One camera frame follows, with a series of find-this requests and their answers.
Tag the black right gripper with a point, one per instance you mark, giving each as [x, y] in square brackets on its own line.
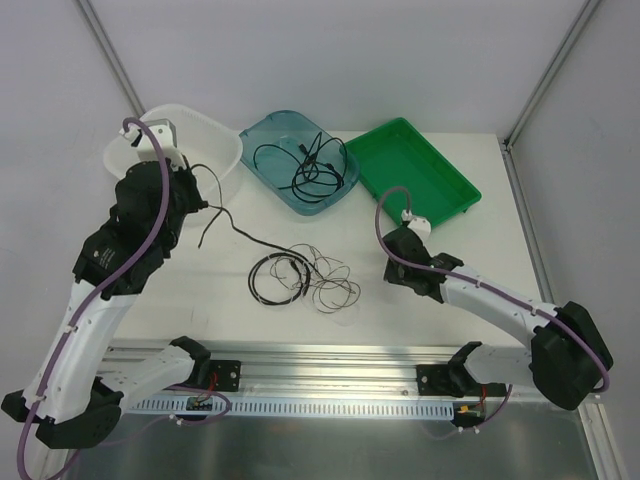
[406, 240]

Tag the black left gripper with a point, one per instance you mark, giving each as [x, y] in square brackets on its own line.
[186, 187]

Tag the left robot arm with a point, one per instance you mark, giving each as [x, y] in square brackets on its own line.
[73, 406]

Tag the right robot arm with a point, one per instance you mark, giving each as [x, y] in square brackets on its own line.
[561, 352]

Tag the white plastic tub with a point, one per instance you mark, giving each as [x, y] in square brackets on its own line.
[200, 139]

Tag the green plastic tray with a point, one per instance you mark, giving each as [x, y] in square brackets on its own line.
[396, 154]

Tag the teal translucent plastic tray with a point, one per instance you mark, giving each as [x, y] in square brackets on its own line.
[306, 167]

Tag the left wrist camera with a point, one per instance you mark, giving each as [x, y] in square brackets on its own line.
[155, 137]

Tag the left aluminium frame post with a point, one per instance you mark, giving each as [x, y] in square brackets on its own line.
[110, 55]

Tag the aluminium frame post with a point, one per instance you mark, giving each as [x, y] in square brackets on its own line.
[560, 56]
[110, 55]

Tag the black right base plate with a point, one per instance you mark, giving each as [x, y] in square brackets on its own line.
[433, 380]

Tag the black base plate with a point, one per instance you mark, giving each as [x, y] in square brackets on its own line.
[225, 375]
[433, 380]

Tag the aluminium mounting rail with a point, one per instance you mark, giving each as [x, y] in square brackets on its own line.
[328, 371]

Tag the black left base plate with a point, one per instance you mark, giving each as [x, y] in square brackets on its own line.
[225, 375]

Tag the white slotted cable duct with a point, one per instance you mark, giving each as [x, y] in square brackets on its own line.
[298, 407]

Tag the right aluminium frame post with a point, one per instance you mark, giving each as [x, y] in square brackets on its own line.
[560, 56]

